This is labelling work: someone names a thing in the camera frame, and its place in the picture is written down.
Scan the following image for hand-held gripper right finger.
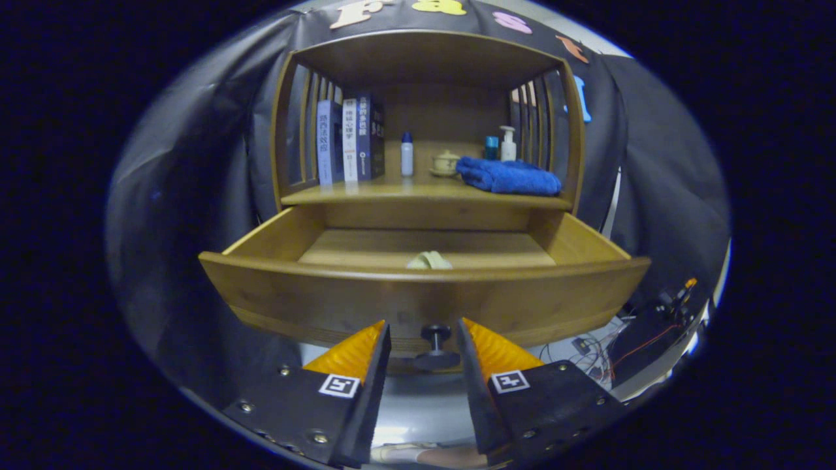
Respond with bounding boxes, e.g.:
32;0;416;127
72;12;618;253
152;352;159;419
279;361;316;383
455;317;629;467

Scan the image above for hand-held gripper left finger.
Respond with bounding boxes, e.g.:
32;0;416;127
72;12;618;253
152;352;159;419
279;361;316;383
221;319;393;469

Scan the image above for black drawer knob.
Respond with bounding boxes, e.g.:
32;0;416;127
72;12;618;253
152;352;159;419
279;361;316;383
413;324;461;371

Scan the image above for wooden drawer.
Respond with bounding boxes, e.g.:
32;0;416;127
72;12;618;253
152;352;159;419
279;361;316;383
198;206;652;356

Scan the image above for wooden countertop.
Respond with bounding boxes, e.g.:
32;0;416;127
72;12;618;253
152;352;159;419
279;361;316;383
281;176;574;211

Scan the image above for wooden cabinet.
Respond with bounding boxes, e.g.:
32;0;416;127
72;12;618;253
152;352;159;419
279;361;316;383
271;29;587;230

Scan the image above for blue folded towel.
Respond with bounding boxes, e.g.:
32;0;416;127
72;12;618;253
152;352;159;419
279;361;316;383
455;155;562;196

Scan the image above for orange black clamp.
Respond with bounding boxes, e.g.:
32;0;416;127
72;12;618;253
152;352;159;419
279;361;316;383
656;277;699;321

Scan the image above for white light stand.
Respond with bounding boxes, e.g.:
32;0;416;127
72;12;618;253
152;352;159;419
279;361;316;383
601;166;621;239

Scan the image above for beige lidded teacup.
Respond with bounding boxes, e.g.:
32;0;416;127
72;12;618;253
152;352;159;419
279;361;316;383
430;150;462;178

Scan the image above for pale lavender book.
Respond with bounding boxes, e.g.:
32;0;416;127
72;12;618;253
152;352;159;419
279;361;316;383
316;99;345;186

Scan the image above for white spine book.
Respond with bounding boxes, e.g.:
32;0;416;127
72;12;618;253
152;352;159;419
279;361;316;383
342;98;360;183

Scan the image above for dark blue book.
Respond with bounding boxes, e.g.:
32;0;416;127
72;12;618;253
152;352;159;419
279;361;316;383
356;93;386;181

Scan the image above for tangle of thin cables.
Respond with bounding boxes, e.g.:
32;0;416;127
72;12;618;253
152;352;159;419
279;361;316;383
542;320;686;386

